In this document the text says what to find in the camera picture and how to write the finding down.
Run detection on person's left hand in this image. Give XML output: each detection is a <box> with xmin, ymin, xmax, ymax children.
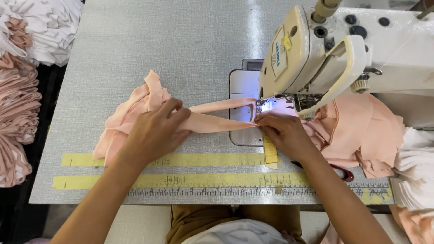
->
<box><xmin>123</xmin><ymin>98</ymin><xmax>192</xmax><ymax>164</ymax></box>

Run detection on person's right hand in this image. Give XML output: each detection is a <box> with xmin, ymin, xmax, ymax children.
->
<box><xmin>254</xmin><ymin>111</ymin><xmax>318</xmax><ymax>163</ymax></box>

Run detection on peach fabric piece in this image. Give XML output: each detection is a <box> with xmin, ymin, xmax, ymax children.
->
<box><xmin>92</xmin><ymin>70</ymin><xmax>262</xmax><ymax>167</ymax></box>

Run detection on long yellow tape strip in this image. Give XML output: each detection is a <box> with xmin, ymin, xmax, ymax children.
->
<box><xmin>53</xmin><ymin>172</ymin><xmax>311</xmax><ymax>190</ymax></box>
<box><xmin>61</xmin><ymin>152</ymin><xmax>283</xmax><ymax>167</ymax></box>

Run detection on metal needle plate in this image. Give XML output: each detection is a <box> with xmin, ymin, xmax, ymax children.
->
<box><xmin>229</xmin><ymin>59</ymin><xmax>269</xmax><ymax>147</ymax></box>

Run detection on printed measuring ruler strip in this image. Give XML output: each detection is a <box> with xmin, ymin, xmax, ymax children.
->
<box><xmin>128</xmin><ymin>183</ymin><xmax>394</xmax><ymax>198</ymax></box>

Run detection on short yellow tape strip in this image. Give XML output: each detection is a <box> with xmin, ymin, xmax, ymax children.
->
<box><xmin>262</xmin><ymin>131</ymin><xmax>279</xmax><ymax>170</ymax></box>

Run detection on person's olive trousers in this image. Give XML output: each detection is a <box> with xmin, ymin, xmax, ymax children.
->
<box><xmin>165</xmin><ymin>204</ymin><xmax>306</xmax><ymax>244</ymax></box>

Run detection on person's white shirt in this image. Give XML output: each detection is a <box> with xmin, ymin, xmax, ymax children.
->
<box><xmin>181</xmin><ymin>218</ymin><xmax>289</xmax><ymax>244</ymax></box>

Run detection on stack of white fabric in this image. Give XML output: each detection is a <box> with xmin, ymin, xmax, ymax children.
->
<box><xmin>0</xmin><ymin>0</ymin><xmax>85</xmax><ymax>68</ymax></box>

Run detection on stack of folded peach fabric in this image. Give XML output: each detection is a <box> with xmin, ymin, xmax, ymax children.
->
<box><xmin>0</xmin><ymin>17</ymin><xmax>43</xmax><ymax>188</ymax></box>

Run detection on cream industrial sewing machine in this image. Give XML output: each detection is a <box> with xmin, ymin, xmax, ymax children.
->
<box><xmin>258</xmin><ymin>0</ymin><xmax>434</xmax><ymax>121</ymax></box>

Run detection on heap of peach fabric pieces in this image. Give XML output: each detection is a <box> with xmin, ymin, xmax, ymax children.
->
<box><xmin>298</xmin><ymin>93</ymin><xmax>406</xmax><ymax>179</ymax></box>

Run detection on pile of white fabric pieces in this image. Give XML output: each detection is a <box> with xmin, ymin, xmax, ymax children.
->
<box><xmin>390</xmin><ymin>127</ymin><xmax>434</xmax><ymax>211</ymax></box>

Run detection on hanging peach fabric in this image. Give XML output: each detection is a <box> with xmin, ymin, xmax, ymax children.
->
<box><xmin>389</xmin><ymin>204</ymin><xmax>434</xmax><ymax>244</ymax></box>

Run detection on red handled scissors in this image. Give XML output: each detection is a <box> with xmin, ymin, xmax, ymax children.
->
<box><xmin>290</xmin><ymin>161</ymin><xmax>355</xmax><ymax>183</ymax></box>

